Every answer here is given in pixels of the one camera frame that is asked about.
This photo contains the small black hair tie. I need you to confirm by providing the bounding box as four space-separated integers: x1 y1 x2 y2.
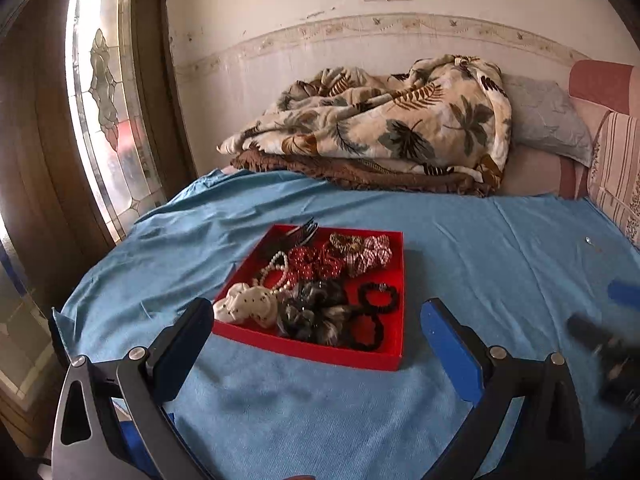
357 282 400 314

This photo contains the red polka dot scrunchie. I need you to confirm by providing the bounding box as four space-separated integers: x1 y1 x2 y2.
288 242 345 283

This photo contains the blue bed sheet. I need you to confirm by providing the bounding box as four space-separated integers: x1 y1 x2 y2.
54 171 639 479

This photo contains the striped pink cushion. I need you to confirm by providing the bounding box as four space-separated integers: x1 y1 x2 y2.
587 112 640 248

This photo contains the red tray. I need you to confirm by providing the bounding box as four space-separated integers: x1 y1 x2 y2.
212 223 405 370

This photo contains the grey pillow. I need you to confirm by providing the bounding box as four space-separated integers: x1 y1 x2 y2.
502 74 592 167

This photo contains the white dotted scrunchie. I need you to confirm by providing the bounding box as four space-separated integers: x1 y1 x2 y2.
213 283 279 328

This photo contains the pink bed headboard cushion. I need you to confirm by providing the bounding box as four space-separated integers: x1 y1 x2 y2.
560 60 639 200

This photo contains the red white striped scrunchie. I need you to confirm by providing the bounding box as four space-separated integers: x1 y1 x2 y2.
344 235 393 278

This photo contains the leaf pattern blanket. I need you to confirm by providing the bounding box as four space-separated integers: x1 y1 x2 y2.
217 54 512 192

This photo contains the grey black fluffy scrunchie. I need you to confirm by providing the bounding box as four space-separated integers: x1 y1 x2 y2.
277 280 354 347

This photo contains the brown ruffled blanket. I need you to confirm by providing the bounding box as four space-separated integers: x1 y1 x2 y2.
231 150 492 197

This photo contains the black hair claw clip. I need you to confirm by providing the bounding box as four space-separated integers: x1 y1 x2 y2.
264 218 319 257

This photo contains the stained glass window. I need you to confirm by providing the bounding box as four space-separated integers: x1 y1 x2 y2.
65 0 166 243

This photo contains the pearl bracelet in tray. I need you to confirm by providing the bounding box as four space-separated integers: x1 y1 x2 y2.
252 250 296 295

